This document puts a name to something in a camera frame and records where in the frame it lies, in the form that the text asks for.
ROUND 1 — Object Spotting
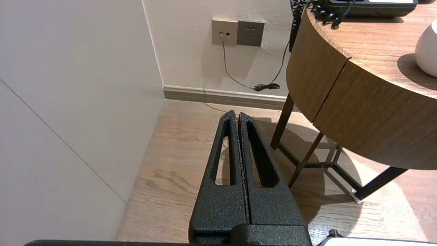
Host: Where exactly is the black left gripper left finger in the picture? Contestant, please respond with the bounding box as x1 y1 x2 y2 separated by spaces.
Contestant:
189 110 251 246

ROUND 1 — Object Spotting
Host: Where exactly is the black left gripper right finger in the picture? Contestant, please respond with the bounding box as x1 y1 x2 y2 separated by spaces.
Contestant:
238 112 307 228

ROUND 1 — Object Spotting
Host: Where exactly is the curved wooden table drawer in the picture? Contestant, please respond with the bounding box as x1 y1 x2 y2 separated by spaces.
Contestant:
312 59 437 170

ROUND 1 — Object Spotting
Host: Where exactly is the white round lidded jar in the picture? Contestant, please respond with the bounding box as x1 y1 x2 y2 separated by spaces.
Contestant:
414 19 437 78

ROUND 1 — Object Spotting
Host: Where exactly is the white robot torso panel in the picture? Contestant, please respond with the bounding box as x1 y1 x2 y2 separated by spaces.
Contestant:
322 237 437 246

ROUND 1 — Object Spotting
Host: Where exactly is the thin grey phone line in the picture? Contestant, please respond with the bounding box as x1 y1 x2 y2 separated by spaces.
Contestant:
220 32 291 92

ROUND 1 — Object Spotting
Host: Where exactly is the round wooden side table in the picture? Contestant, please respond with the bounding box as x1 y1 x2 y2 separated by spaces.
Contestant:
270 0 437 204

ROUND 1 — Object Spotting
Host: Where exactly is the thin black cable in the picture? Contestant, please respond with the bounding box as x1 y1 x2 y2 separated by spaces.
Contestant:
316 229 437 246

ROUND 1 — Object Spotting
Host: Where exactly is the grey wall baseboard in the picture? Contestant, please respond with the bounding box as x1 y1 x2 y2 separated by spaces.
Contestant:
163 85 302 111

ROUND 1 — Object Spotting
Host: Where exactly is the grey wall power socket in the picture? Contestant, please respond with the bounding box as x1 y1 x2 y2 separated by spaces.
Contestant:
237 20 266 47

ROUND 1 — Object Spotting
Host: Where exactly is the beige wall jack plate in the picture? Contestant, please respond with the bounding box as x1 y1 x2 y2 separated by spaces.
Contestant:
212 19 239 47

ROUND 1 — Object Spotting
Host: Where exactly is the black coiled handset cord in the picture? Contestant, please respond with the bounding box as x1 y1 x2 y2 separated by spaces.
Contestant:
289 0 356 52

